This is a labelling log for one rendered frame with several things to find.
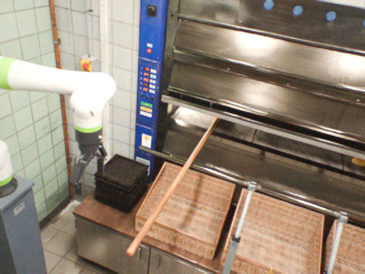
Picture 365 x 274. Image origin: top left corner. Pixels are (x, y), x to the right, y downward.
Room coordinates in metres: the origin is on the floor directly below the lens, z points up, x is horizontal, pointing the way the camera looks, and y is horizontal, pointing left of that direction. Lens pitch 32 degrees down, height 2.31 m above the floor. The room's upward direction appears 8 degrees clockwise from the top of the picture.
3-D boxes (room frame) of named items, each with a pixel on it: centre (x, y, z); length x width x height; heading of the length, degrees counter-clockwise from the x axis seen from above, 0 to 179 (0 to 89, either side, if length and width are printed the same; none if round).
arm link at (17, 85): (1.05, 0.46, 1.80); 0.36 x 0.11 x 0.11; 88
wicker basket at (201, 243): (1.60, -0.08, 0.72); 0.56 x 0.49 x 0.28; 75
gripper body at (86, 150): (0.92, 0.34, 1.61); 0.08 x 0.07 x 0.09; 162
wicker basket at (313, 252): (1.42, -0.65, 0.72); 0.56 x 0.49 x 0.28; 74
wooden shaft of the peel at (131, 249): (1.63, -0.09, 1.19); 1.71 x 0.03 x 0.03; 163
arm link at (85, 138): (0.92, 0.34, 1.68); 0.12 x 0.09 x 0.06; 72
